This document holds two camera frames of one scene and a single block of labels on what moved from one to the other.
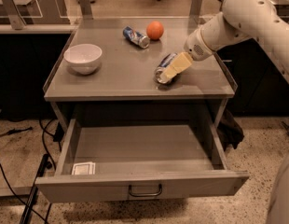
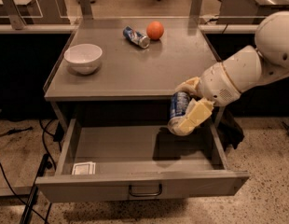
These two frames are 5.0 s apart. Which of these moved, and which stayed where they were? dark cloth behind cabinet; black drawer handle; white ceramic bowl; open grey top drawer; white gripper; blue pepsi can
Moved: white gripper; blue pepsi can
Stayed: open grey top drawer; white ceramic bowl; dark cloth behind cabinet; black drawer handle
